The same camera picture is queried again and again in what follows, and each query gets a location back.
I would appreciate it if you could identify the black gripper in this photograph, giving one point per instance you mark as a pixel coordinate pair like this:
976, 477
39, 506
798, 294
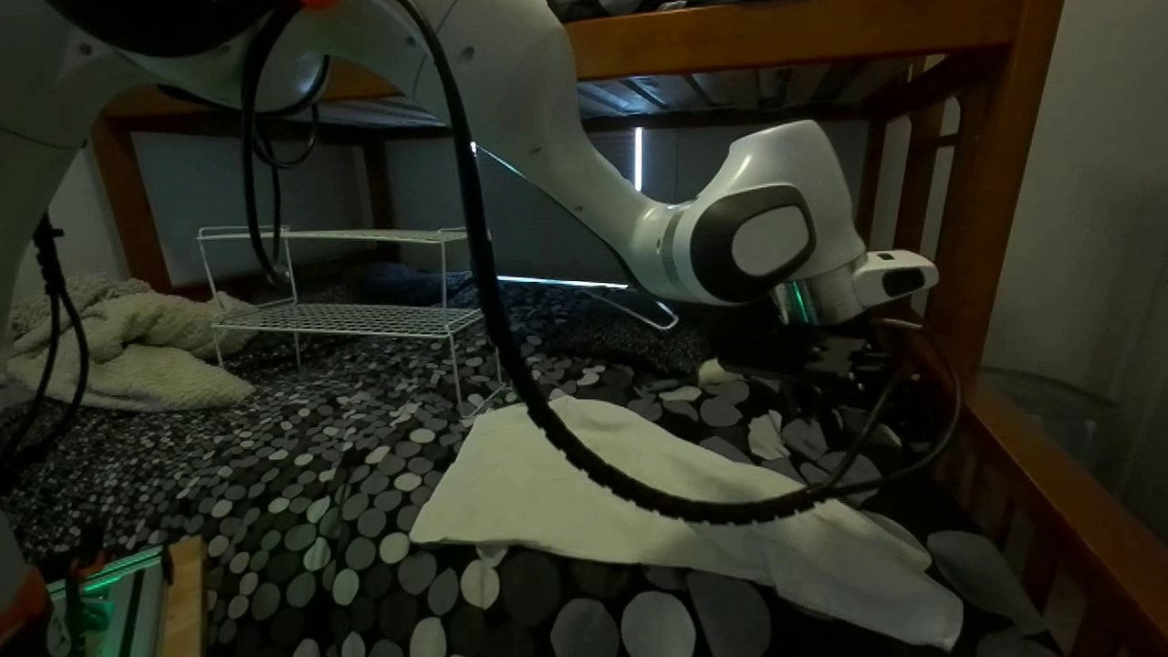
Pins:
851, 359

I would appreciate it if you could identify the white pillowcase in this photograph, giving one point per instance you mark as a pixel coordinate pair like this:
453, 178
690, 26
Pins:
605, 485

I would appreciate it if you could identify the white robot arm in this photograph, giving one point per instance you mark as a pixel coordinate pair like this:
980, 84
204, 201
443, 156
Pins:
503, 70

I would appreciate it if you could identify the black grey dotted bedspread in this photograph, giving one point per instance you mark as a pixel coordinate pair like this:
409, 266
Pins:
307, 488

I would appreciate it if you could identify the crumpled white blanket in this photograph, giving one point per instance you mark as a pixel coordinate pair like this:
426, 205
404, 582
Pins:
134, 347

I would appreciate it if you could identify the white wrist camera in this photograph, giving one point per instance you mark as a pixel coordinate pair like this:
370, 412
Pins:
887, 274

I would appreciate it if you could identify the wooden bunk bed frame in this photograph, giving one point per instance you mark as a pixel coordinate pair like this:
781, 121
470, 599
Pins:
1002, 56

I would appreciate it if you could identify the white wire shelf rack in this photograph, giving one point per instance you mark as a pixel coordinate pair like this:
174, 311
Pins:
296, 315

